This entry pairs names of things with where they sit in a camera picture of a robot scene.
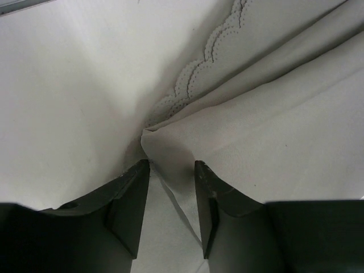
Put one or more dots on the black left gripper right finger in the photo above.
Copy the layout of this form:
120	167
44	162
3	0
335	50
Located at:
239	234

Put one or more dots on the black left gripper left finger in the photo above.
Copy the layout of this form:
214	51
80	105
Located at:
98	232

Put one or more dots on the grey cloth placemat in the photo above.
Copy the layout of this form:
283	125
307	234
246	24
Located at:
269	94

